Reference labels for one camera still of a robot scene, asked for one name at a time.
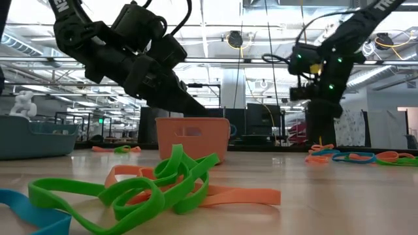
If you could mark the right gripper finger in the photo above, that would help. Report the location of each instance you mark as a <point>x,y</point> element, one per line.
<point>321,130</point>

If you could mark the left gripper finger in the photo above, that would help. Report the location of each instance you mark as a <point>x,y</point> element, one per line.
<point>183,104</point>

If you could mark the blue rubber band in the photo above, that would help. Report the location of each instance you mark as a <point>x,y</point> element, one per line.
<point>326,152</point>
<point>36,217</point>

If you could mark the rubber bands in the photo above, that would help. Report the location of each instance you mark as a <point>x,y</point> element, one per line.
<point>326,147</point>
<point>401,161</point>
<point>235,129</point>

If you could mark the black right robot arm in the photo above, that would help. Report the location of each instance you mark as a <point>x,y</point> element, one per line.
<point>352,29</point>

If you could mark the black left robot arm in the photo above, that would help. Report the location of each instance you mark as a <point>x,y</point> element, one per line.
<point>75,36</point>

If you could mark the orange rubber band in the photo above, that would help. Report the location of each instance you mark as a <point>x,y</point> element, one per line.
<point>248,196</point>
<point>127,168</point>
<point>99,149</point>
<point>136,149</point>
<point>316,159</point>
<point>388,156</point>

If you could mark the red background object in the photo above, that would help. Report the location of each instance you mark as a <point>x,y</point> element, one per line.
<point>297,130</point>

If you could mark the patterned white cloth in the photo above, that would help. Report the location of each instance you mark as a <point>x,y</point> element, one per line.
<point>351,130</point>

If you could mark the orange plastic basket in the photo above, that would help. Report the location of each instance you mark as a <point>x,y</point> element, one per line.
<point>192,143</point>

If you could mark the yellow label tag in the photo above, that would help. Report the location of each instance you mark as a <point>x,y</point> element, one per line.
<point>315,68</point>

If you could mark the black partition panel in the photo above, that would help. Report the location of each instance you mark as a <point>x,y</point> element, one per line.
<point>147,127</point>
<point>240,125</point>

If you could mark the black monitor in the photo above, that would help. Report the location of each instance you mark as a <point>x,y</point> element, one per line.
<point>261,120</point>

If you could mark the plain white cloth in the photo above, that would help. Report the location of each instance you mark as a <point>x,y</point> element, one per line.
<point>385,130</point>

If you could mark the white robot figure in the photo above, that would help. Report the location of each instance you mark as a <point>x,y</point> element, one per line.
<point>23,104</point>

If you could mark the dark teal plastic basket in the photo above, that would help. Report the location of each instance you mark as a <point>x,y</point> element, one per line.
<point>26,140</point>

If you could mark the thin black rig frame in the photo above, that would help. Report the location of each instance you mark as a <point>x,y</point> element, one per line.
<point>196,85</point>

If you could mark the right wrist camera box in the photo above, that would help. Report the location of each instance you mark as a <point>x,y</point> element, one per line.
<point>303,93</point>

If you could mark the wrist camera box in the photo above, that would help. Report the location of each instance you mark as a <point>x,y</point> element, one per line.
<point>168,50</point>
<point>303,93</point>

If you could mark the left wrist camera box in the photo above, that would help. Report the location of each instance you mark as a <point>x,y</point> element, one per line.
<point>168,50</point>

